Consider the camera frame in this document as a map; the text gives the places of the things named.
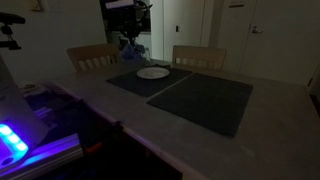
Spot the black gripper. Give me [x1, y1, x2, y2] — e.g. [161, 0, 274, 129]
[120, 21, 143, 45]

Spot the blue towel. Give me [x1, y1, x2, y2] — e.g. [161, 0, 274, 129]
[120, 44, 145, 61]

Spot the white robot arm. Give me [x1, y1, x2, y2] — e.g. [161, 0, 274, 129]
[104, 0, 152, 45]

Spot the wooden chair near towel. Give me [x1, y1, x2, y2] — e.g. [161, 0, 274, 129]
[66, 44, 120, 72]

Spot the white round plate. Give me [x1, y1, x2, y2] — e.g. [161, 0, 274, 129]
[137, 67, 170, 80]

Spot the dark placemat under plate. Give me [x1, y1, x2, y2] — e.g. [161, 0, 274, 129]
[107, 66, 191, 97]

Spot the wooden chair near door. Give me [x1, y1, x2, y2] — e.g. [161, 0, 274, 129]
[172, 45, 227, 70]

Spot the dark empty placemat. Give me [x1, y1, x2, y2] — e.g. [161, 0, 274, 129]
[148, 74, 253, 137]

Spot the blue lit control box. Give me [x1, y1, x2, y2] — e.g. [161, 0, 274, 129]
[0, 124, 29, 167]

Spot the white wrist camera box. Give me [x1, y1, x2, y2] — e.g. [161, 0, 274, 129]
[105, 0, 134, 9]

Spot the door with metal handle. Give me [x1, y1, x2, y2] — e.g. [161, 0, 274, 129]
[240, 0, 320, 86]

